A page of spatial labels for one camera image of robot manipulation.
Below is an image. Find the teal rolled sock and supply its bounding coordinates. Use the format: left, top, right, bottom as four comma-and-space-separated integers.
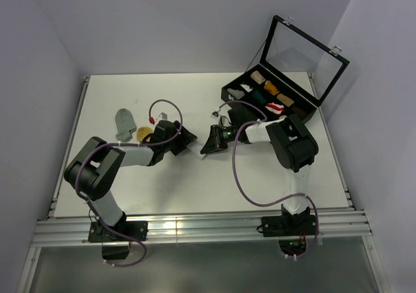
251, 90, 267, 105

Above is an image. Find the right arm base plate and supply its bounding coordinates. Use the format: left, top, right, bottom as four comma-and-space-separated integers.
260, 214, 318, 237

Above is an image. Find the aluminium frame rail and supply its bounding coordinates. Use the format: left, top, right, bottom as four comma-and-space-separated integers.
30, 210, 372, 248

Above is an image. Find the black compartment box with lid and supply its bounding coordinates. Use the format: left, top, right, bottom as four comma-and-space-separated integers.
220, 15, 350, 122

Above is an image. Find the grey white rolled sock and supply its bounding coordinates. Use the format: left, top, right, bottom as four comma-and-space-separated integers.
227, 88, 245, 100

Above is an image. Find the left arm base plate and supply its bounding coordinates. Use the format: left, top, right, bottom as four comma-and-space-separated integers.
88, 221, 148, 243

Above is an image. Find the mustard yellow sock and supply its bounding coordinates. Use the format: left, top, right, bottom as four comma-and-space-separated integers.
136, 126, 153, 142

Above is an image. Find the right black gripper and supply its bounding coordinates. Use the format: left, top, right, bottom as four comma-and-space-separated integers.
201, 125, 238, 155

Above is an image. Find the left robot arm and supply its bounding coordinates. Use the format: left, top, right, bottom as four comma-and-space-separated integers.
64, 120, 198, 240

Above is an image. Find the orange rolled sock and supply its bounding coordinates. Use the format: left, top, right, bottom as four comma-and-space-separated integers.
264, 81, 280, 96

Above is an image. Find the red white striped sock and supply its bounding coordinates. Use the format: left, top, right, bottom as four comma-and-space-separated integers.
265, 103, 285, 115

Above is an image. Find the brown rolled sock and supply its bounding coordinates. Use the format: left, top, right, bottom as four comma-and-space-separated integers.
291, 106, 307, 118

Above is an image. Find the beige rolled sock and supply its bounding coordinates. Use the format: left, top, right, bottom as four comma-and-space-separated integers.
250, 71, 266, 84

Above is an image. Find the white black rolled sock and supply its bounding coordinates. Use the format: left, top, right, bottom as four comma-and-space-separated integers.
240, 84, 253, 92

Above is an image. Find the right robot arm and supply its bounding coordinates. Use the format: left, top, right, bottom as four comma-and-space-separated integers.
200, 114, 319, 235

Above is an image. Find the tan rolled sock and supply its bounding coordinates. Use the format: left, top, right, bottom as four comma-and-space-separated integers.
276, 94, 294, 107

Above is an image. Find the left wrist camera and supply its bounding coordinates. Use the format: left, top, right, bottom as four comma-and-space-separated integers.
158, 112, 168, 120

